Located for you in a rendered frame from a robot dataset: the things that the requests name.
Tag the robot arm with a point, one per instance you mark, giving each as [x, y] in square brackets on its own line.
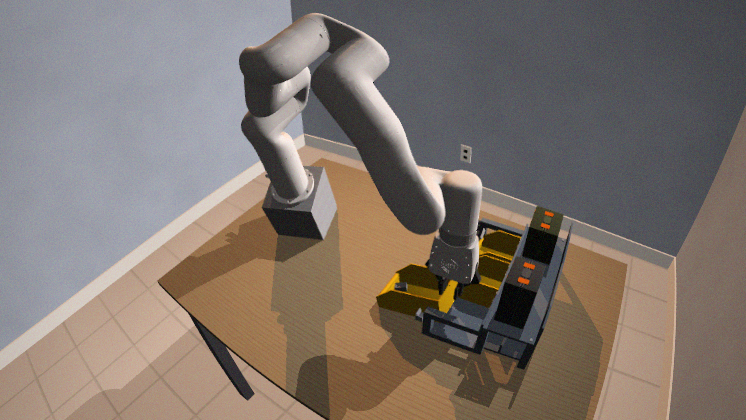
[343, 83]

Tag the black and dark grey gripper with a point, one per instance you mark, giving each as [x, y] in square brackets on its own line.
[454, 263]

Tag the yellow bin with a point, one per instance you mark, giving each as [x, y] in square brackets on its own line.
[499, 243]
[420, 282]
[492, 271]

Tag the grey slanted shelf rack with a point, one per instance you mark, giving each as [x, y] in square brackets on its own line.
[465, 330]

